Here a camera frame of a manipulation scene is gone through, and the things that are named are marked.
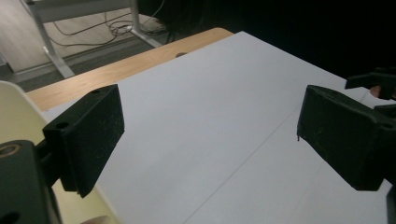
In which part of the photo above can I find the white plastic bin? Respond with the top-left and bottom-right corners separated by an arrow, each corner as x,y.
0,79 -> 122,224

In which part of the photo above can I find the white metal desk frame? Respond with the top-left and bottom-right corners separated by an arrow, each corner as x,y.
20,0 -> 163,79

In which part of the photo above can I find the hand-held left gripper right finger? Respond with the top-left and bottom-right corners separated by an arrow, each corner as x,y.
296,84 -> 396,191

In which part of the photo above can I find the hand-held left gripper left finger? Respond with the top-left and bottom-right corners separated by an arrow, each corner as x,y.
42,83 -> 125,199

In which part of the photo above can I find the tangle of floor cables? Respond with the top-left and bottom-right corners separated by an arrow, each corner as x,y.
46,0 -> 171,48

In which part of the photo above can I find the white table mat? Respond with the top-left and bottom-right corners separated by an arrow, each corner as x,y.
41,31 -> 396,224

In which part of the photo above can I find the wooden table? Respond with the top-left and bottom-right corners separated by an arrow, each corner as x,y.
26,27 -> 234,112

